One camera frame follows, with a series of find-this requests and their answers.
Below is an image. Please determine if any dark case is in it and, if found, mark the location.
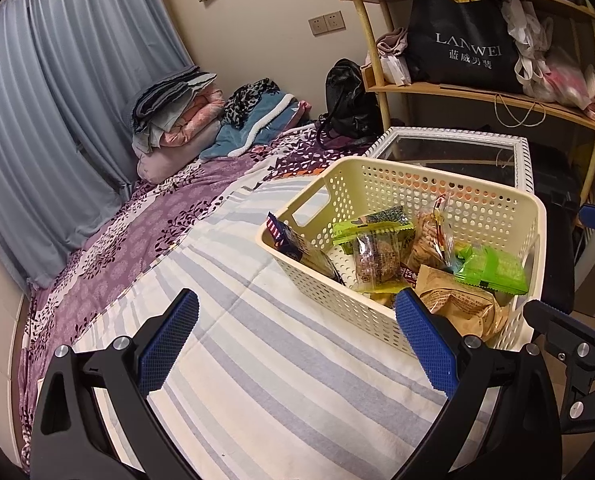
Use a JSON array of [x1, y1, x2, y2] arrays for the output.
[[527, 142, 583, 311]]

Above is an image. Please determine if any black shopping bag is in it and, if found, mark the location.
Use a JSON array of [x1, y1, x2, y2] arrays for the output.
[[406, 0, 523, 93]]

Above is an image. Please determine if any cream perforated plastic basket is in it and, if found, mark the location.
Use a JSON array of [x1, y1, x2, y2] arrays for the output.
[[254, 156, 548, 361]]

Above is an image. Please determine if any pink cloth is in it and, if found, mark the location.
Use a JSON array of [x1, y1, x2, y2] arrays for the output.
[[376, 27, 409, 56]]

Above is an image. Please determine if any dark striped snack packet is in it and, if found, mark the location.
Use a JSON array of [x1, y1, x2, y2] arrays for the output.
[[266, 212, 345, 281]]

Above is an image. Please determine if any small bright green snack packet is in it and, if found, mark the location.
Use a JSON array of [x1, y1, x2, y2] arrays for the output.
[[452, 242, 531, 296]]

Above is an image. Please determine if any pink plastic bag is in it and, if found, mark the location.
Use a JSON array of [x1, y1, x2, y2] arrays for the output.
[[542, 47, 595, 111]]

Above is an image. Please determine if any clear cookie bag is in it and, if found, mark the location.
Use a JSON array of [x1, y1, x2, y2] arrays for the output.
[[412, 195, 461, 273]]

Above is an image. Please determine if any green seaweed snack packet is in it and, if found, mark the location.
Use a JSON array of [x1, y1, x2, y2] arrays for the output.
[[332, 207, 415, 256]]

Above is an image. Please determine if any white plastic bag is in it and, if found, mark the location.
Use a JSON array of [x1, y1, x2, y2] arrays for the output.
[[502, 0, 553, 98], [380, 55, 411, 86]]

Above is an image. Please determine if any light blue curtain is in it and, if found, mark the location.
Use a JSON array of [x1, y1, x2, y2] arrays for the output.
[[0, 0, 198, 288]]

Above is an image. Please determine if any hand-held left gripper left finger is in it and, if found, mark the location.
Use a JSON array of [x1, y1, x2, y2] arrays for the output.
[[30, 288, 200, 480]]

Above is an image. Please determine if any black backpack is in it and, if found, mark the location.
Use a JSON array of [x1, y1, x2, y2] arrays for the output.
[[317, 58, 383, 150]]

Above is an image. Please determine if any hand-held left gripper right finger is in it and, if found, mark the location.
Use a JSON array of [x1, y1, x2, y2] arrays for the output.
[[394, 287, 563, 480]]

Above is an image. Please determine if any white framed glass table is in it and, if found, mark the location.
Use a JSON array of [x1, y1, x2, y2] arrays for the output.
[[365, 126, 534, 196]]

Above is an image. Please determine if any blue fleece blanket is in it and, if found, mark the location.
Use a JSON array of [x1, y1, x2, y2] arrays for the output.
[[200, 92, 313, 161]]

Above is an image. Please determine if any purple floral bedsheet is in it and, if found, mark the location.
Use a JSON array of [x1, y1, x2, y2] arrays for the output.
[[20, 125, 378, 466]]

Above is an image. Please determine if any pale green folded sheet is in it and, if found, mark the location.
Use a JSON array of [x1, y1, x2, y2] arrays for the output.
[[132, 110, 188, 153]]

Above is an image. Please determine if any brown paper snack packet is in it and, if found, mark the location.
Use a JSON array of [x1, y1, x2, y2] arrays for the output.
[[417, 265, 511, 346]]

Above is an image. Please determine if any pink floral quilt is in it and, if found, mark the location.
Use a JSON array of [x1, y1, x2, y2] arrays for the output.
[[162, 85, 225, 146]]

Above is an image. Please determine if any leopard print cloth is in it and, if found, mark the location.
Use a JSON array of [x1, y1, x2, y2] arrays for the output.
[[222, 78, 280, 128]]

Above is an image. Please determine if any wooden shelf rack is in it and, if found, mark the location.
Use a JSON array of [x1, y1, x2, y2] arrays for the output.
[[333, 0, 595, 201]]

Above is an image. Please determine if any striped white blue sheet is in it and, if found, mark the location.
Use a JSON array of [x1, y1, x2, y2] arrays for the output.
[[72, 177, 493, 480]]

